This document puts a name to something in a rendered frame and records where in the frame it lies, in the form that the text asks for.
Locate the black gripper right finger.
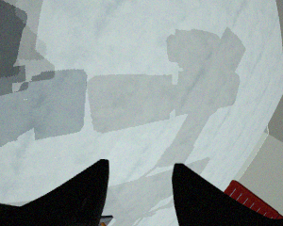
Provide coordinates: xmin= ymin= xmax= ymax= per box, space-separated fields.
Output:
xmin=172 ymin=163 xmax=283 ymax=226

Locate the black post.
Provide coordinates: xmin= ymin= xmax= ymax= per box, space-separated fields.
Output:
xmin=0 ymin=203 xmax=18 ymax=210

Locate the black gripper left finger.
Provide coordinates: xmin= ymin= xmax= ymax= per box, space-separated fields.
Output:
xmin=0 ymin=159 xmax=110 ymax=226

